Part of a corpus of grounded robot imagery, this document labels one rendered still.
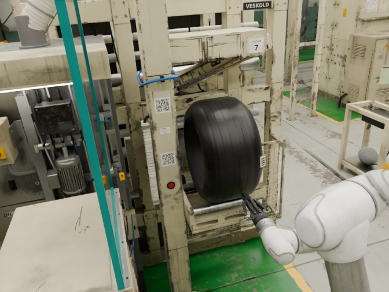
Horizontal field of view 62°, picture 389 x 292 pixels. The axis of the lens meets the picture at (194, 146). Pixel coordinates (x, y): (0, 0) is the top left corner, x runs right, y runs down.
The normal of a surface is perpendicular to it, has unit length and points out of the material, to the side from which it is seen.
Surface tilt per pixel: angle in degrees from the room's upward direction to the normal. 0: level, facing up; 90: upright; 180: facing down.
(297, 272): 0
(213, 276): 0
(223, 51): 90
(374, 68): 90
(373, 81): 90
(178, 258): 90
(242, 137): 55
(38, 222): 0
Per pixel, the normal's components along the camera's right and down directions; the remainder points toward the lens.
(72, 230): -0.06, -0.91
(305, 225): -0.86, 0.18
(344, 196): 0.04, -0.79
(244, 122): 0.14, -0.41
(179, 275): 0.28, 0.39
